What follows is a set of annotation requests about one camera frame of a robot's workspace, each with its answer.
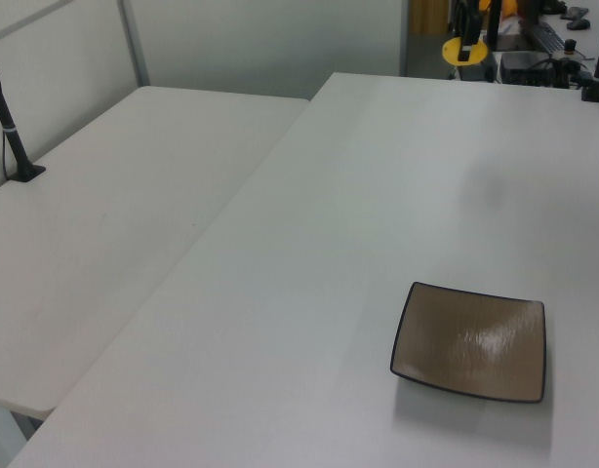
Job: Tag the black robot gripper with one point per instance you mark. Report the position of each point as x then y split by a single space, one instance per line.
467 5

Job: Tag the brown square ceramic plate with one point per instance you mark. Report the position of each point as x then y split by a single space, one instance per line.
467 341

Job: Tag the yellow cabinet panel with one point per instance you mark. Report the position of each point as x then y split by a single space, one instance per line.
427 17

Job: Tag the orange round object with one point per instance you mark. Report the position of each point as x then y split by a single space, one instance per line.
508 7

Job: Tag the black electronics box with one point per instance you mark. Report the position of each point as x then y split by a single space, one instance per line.
526 68

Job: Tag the black keyboard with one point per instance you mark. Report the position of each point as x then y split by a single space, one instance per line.
543 35

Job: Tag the black computer mouse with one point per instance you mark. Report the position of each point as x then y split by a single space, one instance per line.
578 23

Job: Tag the white table leg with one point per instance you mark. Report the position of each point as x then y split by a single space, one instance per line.
4 439

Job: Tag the black upright post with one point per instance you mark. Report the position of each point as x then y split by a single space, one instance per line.
494 24

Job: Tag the grey partition frame post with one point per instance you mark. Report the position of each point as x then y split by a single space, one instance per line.
133 44

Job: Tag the black camera stand pole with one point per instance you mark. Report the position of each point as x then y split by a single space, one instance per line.
7 127

